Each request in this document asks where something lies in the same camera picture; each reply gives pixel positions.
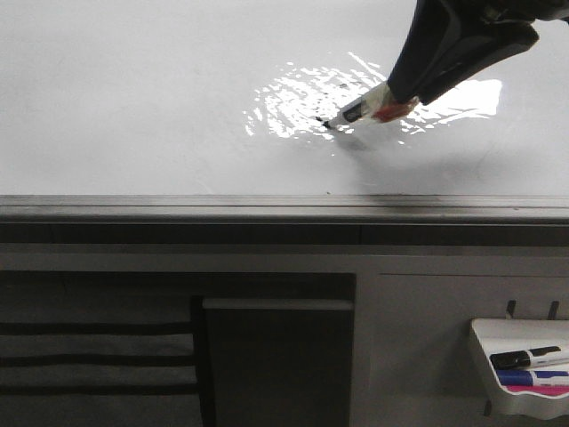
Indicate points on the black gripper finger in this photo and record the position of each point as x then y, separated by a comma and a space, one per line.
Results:
432, 22
469, 50

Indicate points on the white whiteboard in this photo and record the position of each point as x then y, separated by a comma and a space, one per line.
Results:
226, 98

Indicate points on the black left tray hook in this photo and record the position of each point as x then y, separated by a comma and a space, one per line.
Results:
510, 309

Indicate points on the black tray hook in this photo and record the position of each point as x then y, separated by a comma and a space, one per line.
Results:
553, 310
510, 309

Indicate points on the black right tray hook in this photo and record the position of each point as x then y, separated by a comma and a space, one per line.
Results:
553, 310

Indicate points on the black capped marker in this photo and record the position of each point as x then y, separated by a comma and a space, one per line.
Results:
531, 358

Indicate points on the white plastic marker tray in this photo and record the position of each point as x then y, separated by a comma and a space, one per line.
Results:
489, 336

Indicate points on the blue capped marker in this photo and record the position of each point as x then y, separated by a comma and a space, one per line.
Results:
534, 378

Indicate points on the pink marker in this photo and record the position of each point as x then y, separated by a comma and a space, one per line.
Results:
551, 391

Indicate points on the dark panel with white top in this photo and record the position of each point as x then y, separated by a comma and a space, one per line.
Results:
281, 362

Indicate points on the grey striped fabric organizer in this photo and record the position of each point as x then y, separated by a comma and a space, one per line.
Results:
70, 358

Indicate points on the aluminium whiteboard tray rail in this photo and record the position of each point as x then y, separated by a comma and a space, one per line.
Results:
327, 209

